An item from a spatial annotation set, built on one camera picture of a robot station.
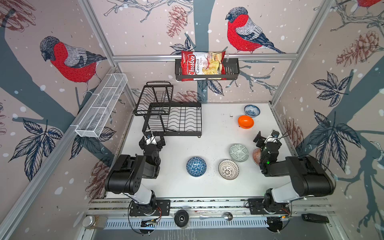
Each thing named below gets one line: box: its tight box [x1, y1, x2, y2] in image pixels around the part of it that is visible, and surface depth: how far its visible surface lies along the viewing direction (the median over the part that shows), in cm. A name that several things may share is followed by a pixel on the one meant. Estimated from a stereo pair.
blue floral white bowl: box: [244, 104, 261, 118], surface depth 116 cm
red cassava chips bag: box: [180, 50, 227, 82], surface depth 90 cm
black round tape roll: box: [174, 209, 190, 227], surface depth 63 cm
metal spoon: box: [199, 212, 234, 221], surface depth 73 cm
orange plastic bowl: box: [238, 115, 255, 130], surface depth 106 cm
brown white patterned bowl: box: [218, 159, 240, 181], surface depth 86 cm
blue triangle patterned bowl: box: [186, 156, 207, 178], surface depth 87 cm
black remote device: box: [301, 213, 330, 224], surface depth 70 cm
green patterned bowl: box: [229, 144, 249, 163], surface depth 92 cm
